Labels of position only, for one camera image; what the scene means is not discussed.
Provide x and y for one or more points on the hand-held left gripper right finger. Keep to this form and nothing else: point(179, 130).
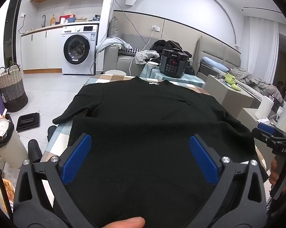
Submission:
point(203, 156)

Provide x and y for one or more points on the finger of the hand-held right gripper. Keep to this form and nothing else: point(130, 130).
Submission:
point(266, 127)
point(261, 135)

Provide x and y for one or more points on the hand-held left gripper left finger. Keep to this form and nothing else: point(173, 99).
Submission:
point(77, 156)

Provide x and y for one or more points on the black knit sweater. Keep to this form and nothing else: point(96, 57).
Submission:
point(143, 123)

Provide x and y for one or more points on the person's right hand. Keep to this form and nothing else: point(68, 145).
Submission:
point(273, 171)

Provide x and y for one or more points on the person's left hand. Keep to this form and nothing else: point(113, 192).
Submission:
point(126, 222)

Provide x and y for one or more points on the white plastic container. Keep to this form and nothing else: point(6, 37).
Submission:
point(285, 118)

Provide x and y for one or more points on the white paper towel roll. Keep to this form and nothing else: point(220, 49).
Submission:
point(263, 106)

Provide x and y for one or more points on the black chair back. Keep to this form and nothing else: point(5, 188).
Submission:
point(51, 133)
point(35, 150)

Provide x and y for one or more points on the beige side cabinet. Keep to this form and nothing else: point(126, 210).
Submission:
point(235, 97)

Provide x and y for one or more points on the grey blanket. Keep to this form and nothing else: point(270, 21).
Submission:
point(252, 78)

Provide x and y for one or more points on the black plastic tray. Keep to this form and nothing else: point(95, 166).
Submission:
point(27, 122)

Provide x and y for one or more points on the green toy figure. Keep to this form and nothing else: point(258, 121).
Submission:
point(230, 78)

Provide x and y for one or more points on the white trash bin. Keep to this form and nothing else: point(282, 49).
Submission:
point(11, 147)

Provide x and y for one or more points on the small glass jar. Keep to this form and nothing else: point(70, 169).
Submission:
point(219, 76)

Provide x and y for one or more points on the teal checked cloth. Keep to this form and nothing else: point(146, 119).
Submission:
point(192, 80)

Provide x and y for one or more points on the white curtain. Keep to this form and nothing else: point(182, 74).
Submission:
point(259, 47)

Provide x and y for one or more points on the light blue pillow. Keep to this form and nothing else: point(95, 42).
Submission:
point(214, 63)

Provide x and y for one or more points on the woven laundry basket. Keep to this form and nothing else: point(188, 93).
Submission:
point(12, 92)

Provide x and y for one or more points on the white round stool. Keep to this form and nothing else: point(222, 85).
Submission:
point(117, 72)

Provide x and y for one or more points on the black electric heater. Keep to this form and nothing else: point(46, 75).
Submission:
point(172, 64)

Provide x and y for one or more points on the beige sofa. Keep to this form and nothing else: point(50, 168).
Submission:
point(111, 59)

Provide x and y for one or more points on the white bowl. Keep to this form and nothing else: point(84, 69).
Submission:
point(153, 64)

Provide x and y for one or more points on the white washing machine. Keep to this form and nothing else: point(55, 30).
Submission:
point(79, 47)

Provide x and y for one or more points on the white lower kitchen cabinets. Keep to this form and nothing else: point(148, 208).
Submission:
point(38, 49)

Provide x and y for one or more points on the crumpled grey garment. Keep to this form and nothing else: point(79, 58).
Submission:
point(143, 57)

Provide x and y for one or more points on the black bag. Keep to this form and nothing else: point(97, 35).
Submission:
point(166, 45)

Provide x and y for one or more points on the grey upright pillow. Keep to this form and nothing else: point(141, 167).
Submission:
point(114, 27)

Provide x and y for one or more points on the blue pot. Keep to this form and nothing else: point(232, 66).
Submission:
point(71, 20)

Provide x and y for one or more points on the red box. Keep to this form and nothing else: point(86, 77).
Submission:
point(63, 19)

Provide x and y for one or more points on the orange bottle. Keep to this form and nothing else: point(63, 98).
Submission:
point(52, 20)

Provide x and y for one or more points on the kitchen faucet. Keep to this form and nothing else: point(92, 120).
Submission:
point(43, 20)

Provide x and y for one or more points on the black tall cabinet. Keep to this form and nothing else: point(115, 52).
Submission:
point(11, 28)

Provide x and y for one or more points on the wall socket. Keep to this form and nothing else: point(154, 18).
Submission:
point(155, 28)

